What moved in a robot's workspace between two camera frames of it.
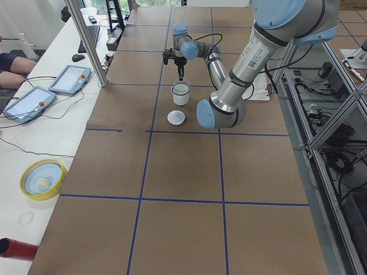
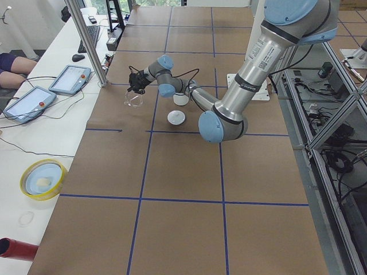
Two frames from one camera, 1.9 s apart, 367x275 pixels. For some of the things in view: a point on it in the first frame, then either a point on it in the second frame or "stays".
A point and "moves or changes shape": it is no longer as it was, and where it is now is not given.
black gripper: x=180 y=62 -> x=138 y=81
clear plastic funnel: x=180 y=89 moves or changes shape
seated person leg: x=14 y=70 stays
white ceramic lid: x=176 y=117 stays
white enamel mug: x=180 y=92 stays
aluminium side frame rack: x=324 y=105 stays
